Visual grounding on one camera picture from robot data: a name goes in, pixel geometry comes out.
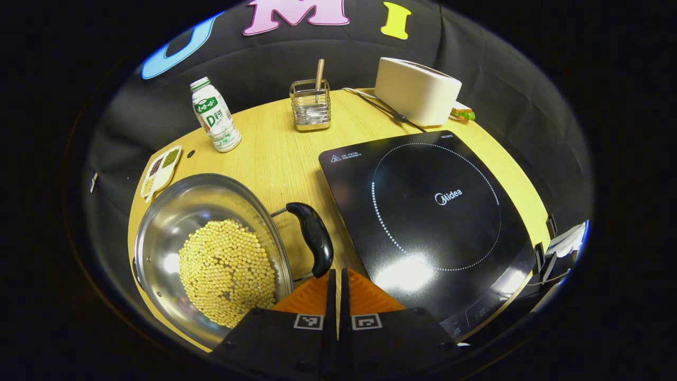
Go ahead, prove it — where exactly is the white toaster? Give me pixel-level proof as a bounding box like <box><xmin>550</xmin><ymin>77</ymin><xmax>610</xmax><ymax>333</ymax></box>
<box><xmin>374</xmin><ymin>57</ymin><xmax>463</xmax><ymax>127</ymax></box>

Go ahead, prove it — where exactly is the pile of soybeans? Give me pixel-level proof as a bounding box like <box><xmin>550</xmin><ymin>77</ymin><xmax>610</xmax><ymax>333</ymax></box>
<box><xmin>178</xmin><ymin>219</ymin><xmax>278</xmax><ymax>329</ymax></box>

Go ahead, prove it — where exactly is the stainless steel pot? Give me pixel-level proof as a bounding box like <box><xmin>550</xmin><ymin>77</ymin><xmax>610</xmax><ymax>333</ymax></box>
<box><xmin>132</xmin><ymin>173</ymin><xmax>335</xmax><ymax>350</ymax></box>

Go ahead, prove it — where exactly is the wire mesh utensil basket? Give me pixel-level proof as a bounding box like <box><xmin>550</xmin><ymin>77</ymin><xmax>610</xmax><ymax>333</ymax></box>
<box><xmin>289</xmin><ymin>79</ymin><xmax>332</xmax><ymax>132</ymax></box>

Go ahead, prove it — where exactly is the white green-labelled drink bottle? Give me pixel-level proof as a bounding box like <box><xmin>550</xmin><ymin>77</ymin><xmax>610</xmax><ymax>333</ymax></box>
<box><xmin>190</xmin><ymin>77</ymin><xmax>242</xmax><ymax>153</ymax></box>

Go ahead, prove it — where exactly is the black backdrop cloth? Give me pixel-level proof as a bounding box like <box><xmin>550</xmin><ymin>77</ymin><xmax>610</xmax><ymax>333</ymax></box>
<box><xmin>85</xmin><ymin>0</ymin><xmax>593</xmax><ymax>265</ymax></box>

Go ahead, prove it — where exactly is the toaster power cable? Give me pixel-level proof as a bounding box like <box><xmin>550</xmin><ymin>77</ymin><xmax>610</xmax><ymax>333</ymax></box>
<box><xmin>343</xmin><ymin>87</ymin><xmax>428</xmax><ymax>133</ymax></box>

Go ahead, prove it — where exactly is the black induction cooktop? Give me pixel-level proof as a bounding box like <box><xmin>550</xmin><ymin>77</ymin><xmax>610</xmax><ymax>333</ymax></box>
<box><xmin>318</xmin><ymin>130</ymin><xmax>537</xmax><ymax>342</ymax></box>

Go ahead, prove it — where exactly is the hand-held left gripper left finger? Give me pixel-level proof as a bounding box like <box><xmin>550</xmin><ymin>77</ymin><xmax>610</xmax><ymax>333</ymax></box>
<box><xmin>212</xmin><ymin>269</ymin><xmax>339</xmax><ymax>381</ymax></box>

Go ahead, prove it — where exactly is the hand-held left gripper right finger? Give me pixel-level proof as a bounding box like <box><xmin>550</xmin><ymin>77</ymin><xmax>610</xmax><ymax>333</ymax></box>
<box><xmin>338</xmin><ymin>268</ymin><xmax>469</xmax><ymax>381</ymax></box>

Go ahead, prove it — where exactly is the wooden-handled spoon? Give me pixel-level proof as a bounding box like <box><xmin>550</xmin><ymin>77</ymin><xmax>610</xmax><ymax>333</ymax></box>
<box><xmin>307</xmin><ymin>58</ymin><xmax>326</xmax><ymax>122</ymax></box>

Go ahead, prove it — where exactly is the white divided bean dish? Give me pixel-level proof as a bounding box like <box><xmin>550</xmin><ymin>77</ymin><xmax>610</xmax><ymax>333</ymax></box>
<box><xmin>140</xmin><ymin>146</ymin><xmax>182</xmax><ymax>203</ymax></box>

